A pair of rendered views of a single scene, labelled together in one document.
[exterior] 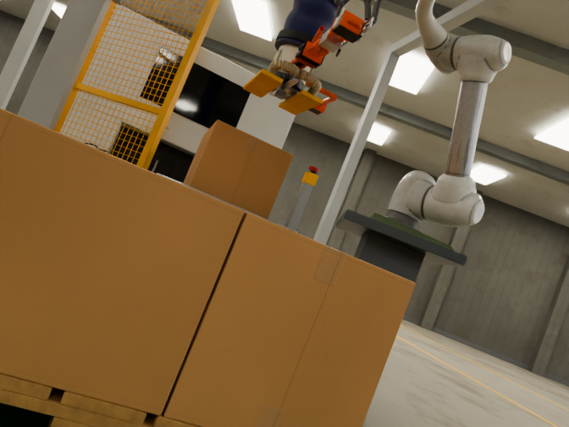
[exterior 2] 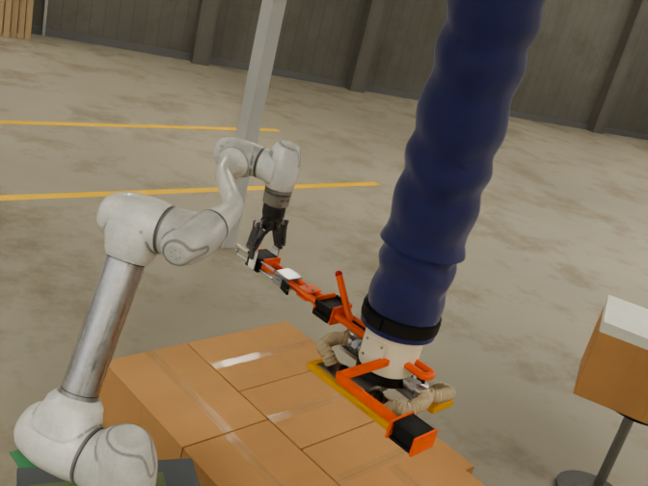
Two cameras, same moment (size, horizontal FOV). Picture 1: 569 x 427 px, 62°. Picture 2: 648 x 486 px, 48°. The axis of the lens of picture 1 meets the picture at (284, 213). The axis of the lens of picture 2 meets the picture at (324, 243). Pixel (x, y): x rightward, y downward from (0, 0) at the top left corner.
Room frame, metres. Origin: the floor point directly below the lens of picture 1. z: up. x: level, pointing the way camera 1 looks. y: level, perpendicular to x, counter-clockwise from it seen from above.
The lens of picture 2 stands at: (3.57, -0.98, 2.26)
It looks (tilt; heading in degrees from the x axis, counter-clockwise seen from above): 21 degrees down; 149
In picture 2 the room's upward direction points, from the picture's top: 14 degrees clockwise
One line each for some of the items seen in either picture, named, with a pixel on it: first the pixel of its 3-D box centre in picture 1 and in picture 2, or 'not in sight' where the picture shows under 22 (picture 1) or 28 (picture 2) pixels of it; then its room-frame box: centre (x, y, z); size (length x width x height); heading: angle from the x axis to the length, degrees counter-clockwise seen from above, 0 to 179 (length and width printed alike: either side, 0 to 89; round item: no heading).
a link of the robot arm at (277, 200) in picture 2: not in sight; (277, 196); (1.51, 0.03, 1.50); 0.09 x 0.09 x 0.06
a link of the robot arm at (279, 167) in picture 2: not in sight; (280, 164); (1.50, 0.02, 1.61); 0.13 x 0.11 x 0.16; 45
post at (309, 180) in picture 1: (281, 250); not in sight; (2.85, -0.07, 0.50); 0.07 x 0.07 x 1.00; 17
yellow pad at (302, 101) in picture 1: (300, 100); (359, 387); (2.11, 0.13, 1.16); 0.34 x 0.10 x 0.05; 18
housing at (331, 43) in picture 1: (331, 41); (287, 280); (1.64, 0.08, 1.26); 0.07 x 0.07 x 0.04; 18
